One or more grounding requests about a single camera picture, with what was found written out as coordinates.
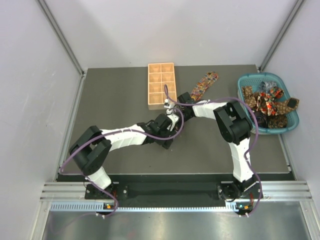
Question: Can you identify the colourful banana print tie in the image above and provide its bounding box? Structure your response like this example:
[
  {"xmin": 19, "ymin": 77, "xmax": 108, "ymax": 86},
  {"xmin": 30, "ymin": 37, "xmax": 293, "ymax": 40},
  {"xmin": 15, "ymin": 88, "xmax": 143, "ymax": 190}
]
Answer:
[{"xmin": 190, "ymin": 71, "xmax": 219, "ymax": 101}]

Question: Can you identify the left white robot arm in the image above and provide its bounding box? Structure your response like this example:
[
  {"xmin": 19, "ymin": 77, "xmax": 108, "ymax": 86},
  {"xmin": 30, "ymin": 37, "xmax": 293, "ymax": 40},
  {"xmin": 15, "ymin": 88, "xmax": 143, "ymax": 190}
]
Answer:
[{"xmin": 69, "ymin": 113, "xmax": 181, "ymax": 199}]

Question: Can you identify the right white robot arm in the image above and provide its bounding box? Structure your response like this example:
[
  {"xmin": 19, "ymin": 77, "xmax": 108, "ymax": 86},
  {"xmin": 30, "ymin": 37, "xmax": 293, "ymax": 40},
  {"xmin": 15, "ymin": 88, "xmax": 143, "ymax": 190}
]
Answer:
[{"xmin": 177, "ymin": 92, "xmax": 257, "ymax": 200}]

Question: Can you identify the wooden eight-compartment box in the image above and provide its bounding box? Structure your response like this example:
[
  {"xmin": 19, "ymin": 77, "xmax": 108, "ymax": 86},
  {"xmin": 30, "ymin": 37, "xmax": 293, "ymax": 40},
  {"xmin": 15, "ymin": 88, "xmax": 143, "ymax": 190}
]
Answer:
[{"xmin": 147, "ymin": 62, "xmax": 177, "ymax": 111}]

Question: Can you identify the dark rolled tie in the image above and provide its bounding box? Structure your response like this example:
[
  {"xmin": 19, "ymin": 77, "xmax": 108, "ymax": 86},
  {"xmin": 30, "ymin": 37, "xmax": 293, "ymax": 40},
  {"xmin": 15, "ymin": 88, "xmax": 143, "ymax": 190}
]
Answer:
[{"xmin": 254, "ymin": 111, "xmax": 268, "ymax": 129}]

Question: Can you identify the red floral tie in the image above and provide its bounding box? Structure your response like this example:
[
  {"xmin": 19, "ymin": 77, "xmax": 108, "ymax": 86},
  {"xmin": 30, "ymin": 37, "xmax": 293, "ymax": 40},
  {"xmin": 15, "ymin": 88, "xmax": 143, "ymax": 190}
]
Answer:
[{"xmin": 256, "ymin": 87, "xmax": 284, "ymax": 116}]

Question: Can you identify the blue grey tie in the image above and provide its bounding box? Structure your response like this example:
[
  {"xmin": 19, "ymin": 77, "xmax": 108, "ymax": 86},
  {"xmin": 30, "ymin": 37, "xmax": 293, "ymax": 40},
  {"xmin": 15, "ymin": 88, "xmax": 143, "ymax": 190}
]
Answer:
[{"xmin": 258, "ymin": 81, "xmax": 277, "ymax": 93}]

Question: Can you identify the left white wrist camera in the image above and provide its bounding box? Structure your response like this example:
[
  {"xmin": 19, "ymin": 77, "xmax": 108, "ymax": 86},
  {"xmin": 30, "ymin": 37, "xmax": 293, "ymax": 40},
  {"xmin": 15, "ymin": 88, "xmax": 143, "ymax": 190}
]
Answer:
[{"xmin": 166, "ymin": 112, "xmax": 180, "ymax": 132}]

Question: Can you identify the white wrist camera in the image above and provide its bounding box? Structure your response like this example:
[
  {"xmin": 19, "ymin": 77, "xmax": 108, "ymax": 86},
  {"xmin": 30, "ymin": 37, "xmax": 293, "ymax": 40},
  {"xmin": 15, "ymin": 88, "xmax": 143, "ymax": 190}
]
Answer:
[
  {"xmin": 163, "ymin": 98, "xmax": 175, "ymax": 110},
  {"xmin": 166, "ymin": 112, "xmax": 180, "ymax": 132}
]

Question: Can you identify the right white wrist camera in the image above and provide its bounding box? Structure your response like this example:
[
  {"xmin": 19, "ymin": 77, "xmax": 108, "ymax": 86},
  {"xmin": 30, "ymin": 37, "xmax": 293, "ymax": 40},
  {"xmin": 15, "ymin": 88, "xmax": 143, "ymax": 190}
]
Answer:
[{"xmin": 163, "ymin": 98, "xmax": 175, "ymax": 110}]

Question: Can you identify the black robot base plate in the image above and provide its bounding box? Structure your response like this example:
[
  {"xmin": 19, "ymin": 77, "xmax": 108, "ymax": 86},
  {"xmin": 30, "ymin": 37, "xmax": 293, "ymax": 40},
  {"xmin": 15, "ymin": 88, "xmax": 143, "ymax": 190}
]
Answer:
[{"xmin": 84, "ymin": 173, "xmax": 263, "ymax": 207}]

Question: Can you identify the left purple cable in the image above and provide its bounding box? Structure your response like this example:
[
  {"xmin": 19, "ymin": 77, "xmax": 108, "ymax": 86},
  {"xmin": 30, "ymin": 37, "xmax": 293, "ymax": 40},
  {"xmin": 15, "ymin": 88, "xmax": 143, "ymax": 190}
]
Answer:
[{"xmin": 59, "ymin": 113, "xmax": 185, "ymax": 217}]

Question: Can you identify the purple cable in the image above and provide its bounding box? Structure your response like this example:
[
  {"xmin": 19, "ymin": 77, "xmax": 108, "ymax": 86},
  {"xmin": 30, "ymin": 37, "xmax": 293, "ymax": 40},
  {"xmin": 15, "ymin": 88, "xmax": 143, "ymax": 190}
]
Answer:
[
  {"xmin": 163, "ymin": 84, "xmax": 263, "ymax": 217},
  {"xmin": 59, "ymin": 113, "xmax": 185, "ymax": 217}
]

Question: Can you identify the grey slotted cable duct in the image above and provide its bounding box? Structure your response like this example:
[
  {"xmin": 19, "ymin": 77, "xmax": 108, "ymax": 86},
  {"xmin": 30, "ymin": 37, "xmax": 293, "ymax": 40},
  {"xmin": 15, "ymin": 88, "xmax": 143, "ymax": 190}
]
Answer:
[{"xmin": 50, "ymin": 201, "xmax": 249, "ymax": 213}]

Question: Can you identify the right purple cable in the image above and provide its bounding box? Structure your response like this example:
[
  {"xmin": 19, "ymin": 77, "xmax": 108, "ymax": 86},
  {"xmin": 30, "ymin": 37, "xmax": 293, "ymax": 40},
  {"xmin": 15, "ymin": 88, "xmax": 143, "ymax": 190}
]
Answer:
[{"xmin": 163, "ymin": 84, "xmax": 263, "ymax": 217}]

